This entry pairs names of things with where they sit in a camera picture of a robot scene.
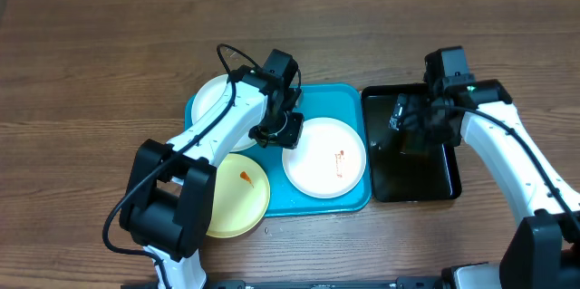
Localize green yellow sponge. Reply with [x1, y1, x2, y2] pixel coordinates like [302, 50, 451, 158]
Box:
[399, 130, 430, 157]

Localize white plate blue rim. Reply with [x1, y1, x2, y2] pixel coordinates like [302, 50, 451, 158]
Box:
[187, 74, 256, 152]

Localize white pink plate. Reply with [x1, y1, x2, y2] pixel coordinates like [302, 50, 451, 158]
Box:
[282, 117, 366, 199]

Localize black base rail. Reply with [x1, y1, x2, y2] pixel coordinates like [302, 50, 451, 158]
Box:
[121, 275, 454, 289]

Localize yellow plate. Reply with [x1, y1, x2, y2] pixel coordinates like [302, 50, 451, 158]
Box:
[207, 153, 270, 238]

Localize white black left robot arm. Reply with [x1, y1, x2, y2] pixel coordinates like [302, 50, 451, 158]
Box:
[111, 65, 304, 288]

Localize black water basin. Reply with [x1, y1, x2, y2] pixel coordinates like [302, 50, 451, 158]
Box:
[362, 83, 462, 202]

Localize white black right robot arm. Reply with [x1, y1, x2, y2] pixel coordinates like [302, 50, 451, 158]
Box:
[390, 80, 579, 288]

